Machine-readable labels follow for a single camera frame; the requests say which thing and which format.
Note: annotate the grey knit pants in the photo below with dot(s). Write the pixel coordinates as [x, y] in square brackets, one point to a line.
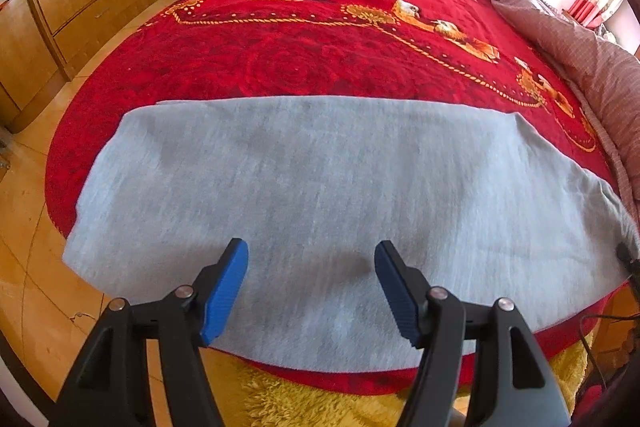
[476, 199]

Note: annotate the pink striped quilt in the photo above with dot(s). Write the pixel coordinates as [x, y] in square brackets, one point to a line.
[602, 74]

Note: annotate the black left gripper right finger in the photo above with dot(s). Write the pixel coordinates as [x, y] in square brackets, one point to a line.
[513, 384]

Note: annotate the yellow fluffy rug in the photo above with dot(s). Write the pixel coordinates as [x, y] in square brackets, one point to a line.
[270, 400]

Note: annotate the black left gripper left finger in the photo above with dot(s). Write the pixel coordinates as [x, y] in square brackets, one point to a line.
[108, 384]

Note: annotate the red patterned bed blanket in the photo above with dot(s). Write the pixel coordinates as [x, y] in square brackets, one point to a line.
[458, 52]

